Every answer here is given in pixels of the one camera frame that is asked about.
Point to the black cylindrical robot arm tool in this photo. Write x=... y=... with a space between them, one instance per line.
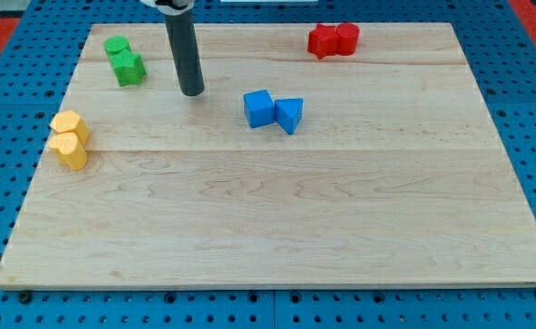
x=184 y=48

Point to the blue triangle block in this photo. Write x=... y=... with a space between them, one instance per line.
x=288 y=113

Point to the blue cube block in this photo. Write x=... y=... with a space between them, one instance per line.
x=258 y=108

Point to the light wooden board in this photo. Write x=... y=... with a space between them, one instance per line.
x=395 y=177

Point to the red star block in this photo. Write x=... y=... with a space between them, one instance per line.
x=323 y=41

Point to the red cylinder block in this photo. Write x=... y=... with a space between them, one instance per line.
x=348 y=38

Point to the green star block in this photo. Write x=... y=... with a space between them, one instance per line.
x=128 y=67

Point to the green cylinder block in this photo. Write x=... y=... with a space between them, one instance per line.
x=115 y=45

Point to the yellow heart block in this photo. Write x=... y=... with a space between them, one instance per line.
x=69 y=150

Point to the yellow hexagon block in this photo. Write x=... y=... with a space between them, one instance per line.
x=70 y=122

